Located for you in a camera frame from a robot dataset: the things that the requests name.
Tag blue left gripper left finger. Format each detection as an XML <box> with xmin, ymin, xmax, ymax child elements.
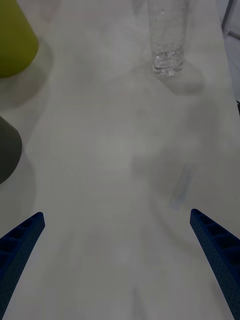
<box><xmin>0</xmin><ymin>211</ymin><xmax>46</xmax><ymax>320</ymax></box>

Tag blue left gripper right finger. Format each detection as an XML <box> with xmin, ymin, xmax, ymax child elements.
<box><xmin>189</xmin><ymin>208</ymin><xmax>240</xmax><ymax>320</ymax></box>

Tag clear bottle with purple cap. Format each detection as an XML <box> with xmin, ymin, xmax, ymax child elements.
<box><xmin>147</xmin><ymin>0</ymin><xmax>189</xmax><ymax>78</ymax></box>

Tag yellow-green plastic bin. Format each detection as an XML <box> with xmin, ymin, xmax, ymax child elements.
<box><xmin>0</xmin><ymin>0</ymin><xmax>40</xmax><ymax>80</ymax></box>

